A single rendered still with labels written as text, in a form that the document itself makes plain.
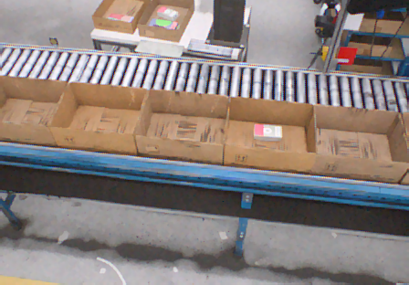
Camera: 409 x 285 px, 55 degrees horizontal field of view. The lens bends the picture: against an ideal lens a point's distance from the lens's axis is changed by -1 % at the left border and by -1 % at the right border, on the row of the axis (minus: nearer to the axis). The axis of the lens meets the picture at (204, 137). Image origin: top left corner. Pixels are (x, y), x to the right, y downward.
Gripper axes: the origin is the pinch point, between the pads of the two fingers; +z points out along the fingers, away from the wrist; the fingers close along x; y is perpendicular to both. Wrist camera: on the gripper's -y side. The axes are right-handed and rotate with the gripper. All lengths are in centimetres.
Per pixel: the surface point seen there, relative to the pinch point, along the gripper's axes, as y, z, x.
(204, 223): 28, 134, 67
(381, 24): 24.7, -8.9, -36.2
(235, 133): -45, 84, 47
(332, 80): 1.2, 39.8, -3.9
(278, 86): -6, 48, 28
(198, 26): 16, 3, 84
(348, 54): -3.3, 24.4, -11.1
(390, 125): -41, 73, -25
